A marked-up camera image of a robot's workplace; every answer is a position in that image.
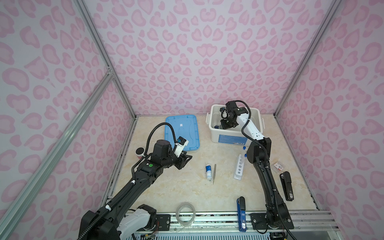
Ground metal tweezers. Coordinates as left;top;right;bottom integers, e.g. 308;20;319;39
212;164;217;185

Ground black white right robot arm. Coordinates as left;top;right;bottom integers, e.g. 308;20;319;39
220;100;294;234

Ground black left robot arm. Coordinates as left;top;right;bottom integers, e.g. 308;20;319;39
78;122;193;240

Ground white plastic storage box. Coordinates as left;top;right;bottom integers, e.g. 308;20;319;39
206;104;265;146

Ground blue plastic box lid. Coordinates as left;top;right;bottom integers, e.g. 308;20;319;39
166;115;200;152

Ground white test tube rack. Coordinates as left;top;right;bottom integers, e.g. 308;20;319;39
233;154;246;181

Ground clear tape roll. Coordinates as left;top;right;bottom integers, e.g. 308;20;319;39
176;202;196;227

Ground blue black stapler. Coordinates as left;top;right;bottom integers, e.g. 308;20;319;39
237;197;247;232

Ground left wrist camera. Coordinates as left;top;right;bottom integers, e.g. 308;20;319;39
173;136;189;158

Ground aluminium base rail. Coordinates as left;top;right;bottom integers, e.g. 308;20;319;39
119;209;343;240

